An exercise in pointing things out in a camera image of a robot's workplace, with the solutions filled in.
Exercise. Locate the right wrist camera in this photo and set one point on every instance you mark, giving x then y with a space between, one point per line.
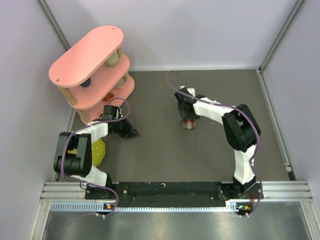
185 91

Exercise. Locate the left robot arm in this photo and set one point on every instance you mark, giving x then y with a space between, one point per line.
96 178

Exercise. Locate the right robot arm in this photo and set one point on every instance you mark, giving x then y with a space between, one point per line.
241 130

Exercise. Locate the plaid glasses case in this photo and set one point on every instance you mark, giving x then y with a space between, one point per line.
189 124

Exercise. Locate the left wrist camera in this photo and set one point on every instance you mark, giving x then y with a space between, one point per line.
110 112

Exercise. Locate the pink tiered wooden shelf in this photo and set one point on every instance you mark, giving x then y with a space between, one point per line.
86 60

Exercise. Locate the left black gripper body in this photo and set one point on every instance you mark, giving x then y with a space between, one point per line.
122 128

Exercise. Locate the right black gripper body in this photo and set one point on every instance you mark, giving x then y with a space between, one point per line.
183 115

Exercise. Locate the dark blue object on shelf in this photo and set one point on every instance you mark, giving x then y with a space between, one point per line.
86 83

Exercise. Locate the beige ball on shelf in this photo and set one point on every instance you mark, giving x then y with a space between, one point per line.
112 60

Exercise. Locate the yellow-green dotted plate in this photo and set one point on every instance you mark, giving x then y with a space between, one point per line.
98 152

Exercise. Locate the orange object on shelf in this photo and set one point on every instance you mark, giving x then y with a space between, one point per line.
108 97

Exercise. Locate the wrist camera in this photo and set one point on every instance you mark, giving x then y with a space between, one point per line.
185 91
110 112

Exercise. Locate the small bowl on shelf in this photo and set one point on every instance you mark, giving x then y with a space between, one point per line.
120 83

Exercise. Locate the aluminium frame rail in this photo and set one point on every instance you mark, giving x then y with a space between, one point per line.
273 210

